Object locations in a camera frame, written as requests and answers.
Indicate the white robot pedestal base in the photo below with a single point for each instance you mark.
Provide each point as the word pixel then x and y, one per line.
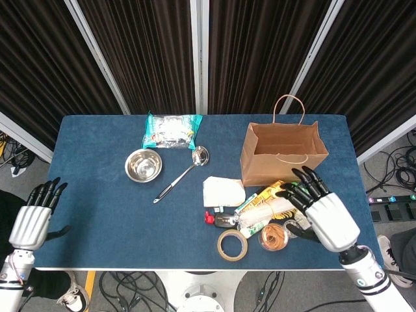
pixel 201 282

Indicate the white bottle green print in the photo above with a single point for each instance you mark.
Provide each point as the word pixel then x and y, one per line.
pixel 252 231

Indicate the brown paper carrier bag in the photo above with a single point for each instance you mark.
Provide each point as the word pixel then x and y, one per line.
pixel 260 169

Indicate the cup of orange bands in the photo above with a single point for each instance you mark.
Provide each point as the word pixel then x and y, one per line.
pixel 273 237

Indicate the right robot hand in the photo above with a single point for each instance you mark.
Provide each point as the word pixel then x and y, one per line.
pixel 331 221

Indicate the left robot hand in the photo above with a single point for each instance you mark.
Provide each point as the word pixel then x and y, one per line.
pixel 29 224

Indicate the white pink sneaker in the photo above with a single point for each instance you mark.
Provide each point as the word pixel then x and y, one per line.
pixel 386 250

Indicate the stainless steel bowl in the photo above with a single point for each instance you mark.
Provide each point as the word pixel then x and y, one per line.
pixel 143 165

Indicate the green white tube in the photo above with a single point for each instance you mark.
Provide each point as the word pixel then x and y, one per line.
pixel 250 200

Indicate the white aluminium frame post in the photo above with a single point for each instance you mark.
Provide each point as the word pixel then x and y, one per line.
pixel 310 58
pixel 98 58
pixel 199 48
pixel 26 139
pixel 390 138

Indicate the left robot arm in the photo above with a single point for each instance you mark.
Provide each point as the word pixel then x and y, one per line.
pixel 16 269

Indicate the clear plastic bag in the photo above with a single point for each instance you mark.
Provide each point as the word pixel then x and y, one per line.
pixel 260 211

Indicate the white tissue pack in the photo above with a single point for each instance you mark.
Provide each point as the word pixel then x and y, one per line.
pixel 221 191

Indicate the transparent tape roll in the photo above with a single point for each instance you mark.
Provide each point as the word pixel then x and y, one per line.
pixel 232 257

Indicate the dark grey trouser leg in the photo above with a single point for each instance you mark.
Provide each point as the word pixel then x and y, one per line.
pixel 406 247

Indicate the dark pleated curtain panel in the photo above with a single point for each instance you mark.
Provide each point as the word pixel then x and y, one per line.
pixel 373 65
pixel 253 48
pixel 146 48
pixel 39 65

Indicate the blue felt table cover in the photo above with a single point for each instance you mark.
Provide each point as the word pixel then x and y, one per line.
pixel 97 211

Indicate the black foot pedal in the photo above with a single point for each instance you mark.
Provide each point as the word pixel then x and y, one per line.
pixel 398 211

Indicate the teal silver snack packet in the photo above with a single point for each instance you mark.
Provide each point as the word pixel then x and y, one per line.
pixel 169 131

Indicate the black white sneaker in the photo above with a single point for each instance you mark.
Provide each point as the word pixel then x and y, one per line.
pixel 76 300

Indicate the white orange packet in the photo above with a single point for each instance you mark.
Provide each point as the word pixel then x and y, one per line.
pixel 302 222

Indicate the gold biscuit packet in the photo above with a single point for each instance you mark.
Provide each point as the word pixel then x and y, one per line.
pixel 269 191

